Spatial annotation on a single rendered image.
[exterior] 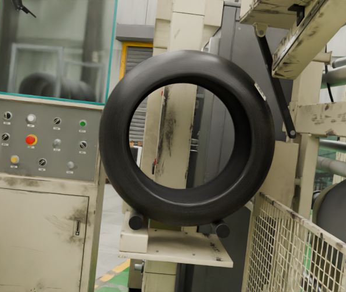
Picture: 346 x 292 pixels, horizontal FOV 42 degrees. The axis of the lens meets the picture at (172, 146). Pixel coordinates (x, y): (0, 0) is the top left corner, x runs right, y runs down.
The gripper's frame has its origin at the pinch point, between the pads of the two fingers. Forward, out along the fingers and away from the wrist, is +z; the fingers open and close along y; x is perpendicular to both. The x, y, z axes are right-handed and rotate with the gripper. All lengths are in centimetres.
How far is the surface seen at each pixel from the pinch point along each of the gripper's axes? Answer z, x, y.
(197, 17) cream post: 25, 58, -35
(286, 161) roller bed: 68, 104, -16
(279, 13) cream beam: 26, 90, -50
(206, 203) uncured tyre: 32, 116, 14
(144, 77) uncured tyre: 2, 88, -2
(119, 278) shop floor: 187, -15, 115
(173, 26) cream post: 21, 55, -26
